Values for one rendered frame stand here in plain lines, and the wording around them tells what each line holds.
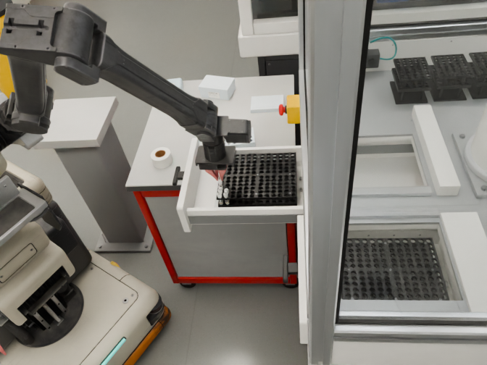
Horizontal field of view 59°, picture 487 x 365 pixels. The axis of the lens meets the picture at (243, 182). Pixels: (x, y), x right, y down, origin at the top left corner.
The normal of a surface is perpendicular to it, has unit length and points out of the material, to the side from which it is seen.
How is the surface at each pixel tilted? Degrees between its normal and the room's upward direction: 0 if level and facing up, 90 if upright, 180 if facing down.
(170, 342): 0
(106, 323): 0
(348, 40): 90
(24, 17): 32
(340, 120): 90
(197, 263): 90
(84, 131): 0
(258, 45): 90
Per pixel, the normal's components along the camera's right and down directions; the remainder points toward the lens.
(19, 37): 0.03, -0.21
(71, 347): -0.11, -0.68
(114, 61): 0.88, -0.05
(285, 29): -0.07, 0.73
